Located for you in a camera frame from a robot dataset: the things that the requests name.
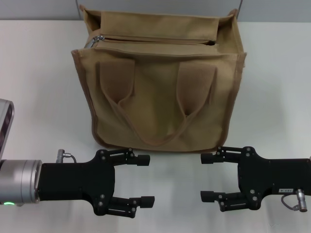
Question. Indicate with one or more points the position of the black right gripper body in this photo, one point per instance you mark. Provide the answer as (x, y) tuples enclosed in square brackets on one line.
[(274, 176)]

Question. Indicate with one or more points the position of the khaki canvas food bag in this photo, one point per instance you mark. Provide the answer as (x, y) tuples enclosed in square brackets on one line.
[(158, 102)]

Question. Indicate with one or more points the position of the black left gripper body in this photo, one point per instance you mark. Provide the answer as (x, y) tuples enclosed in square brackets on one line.
[(73, 182)]

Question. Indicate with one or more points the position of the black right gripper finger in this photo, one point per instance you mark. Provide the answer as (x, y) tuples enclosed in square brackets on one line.
[(209, 196), (209, 159)]

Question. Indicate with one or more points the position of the silver metal zipper pull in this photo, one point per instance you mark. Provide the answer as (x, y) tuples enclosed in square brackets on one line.
[(93, 41)]

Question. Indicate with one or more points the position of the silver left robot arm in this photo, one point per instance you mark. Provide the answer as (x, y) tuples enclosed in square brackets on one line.
[(19, 182)]

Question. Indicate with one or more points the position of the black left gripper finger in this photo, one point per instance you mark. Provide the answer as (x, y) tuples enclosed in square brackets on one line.
[(147, 201), (142, 160)]

